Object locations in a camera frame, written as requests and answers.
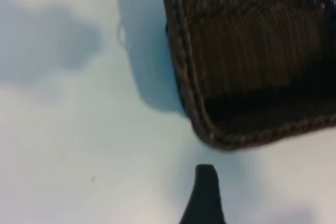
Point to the dark brown wicker basket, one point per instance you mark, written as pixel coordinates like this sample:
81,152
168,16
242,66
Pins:
249,51

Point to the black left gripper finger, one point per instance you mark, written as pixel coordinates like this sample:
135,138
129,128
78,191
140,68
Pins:
206,197

